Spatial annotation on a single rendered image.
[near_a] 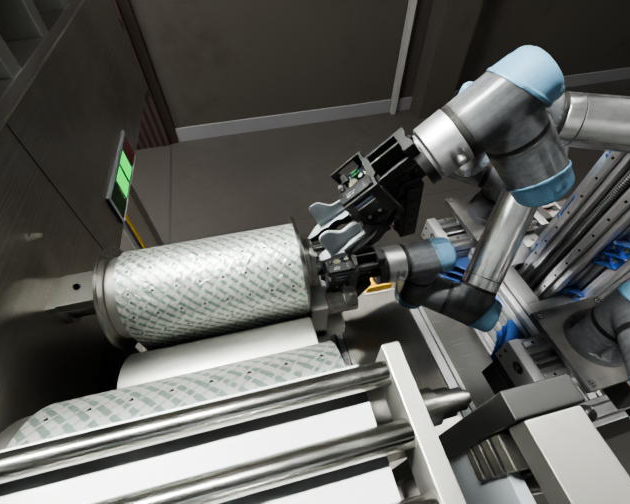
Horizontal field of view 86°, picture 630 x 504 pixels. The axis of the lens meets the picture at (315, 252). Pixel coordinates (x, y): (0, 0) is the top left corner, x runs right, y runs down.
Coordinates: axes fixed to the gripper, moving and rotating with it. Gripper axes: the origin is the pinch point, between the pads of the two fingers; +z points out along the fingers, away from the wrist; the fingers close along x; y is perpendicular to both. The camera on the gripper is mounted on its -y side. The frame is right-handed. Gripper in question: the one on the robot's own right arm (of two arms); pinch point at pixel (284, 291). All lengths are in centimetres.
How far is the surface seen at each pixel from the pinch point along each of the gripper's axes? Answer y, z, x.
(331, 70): -65, -80, -248
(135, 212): -34, 48, -71
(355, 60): -59, -100, -248
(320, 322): 7.4, -4.4, 12.1
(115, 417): 31.4, 14.7, 27.8
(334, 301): 10.0, -7.1, 10.2
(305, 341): 14.6, -0.7, 17.9
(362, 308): -18.9, -19.4, -2.4
